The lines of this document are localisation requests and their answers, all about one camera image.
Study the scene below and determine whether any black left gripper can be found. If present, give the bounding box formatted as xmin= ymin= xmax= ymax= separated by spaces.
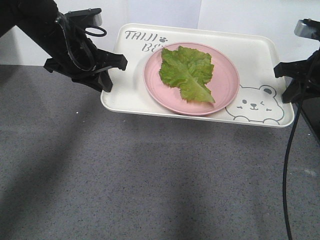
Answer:
xmin=44 ymin=14 xmax=128 ymax=93

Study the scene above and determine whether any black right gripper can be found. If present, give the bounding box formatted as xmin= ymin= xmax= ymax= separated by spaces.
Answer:
xmin=273 ymin=49 xmax=320 ymax=103

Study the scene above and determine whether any cream bear print tray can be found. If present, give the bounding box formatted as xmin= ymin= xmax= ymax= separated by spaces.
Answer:
xmin=100 ymin=23 xmax=295 ymax=128

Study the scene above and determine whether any pink round plate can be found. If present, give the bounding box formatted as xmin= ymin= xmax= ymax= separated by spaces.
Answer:
xmin=143 ymin=42 xmax=240 ymax=117

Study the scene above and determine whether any green lettuce leaf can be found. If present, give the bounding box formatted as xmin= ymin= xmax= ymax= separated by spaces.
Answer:
xmin=159 ymin=45 xmax=215 ymax=104

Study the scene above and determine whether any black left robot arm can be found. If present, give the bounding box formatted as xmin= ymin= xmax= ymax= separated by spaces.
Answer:
xmin=0 ymin=0 xmax=128 ymax=92

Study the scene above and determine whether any black glass cooktop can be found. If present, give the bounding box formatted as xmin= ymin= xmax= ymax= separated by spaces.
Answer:
xmin=292 ymin=97 xmax=320 ymax=148

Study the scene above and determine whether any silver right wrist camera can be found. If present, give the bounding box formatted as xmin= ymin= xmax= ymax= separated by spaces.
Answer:
xmin=294 ymin=18 xmax=320 ymax=41

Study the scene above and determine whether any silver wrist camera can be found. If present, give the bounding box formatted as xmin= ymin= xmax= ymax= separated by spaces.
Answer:
xmin=65 ymin=8 xmax=102 ymax=27
xmin=294 ymin=18 xmax=320 ymax=41

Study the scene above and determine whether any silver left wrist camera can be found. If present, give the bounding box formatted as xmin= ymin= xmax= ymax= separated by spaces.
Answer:
xmin=65 ymin=8 xmax=102 ymax=27

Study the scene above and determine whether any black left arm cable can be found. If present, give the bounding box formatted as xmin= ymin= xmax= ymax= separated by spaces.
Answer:
xmin=53 ymin=16 xmax=107 ymax=72

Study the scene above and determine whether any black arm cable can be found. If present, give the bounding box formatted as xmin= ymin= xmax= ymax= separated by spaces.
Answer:
xmin=53 ymin=16 xmax=107 ymax=72
xmin=282 ymin=49 xmax=320 ymax=240

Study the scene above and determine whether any white paper sheet on wall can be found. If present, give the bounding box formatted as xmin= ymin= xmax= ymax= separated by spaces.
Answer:
xmin=127 ymin=0 xmax=202 ymax=29

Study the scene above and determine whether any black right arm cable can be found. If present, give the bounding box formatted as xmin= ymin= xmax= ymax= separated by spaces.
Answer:
xmin=282 ymin=49 xmax=320 ymax=240

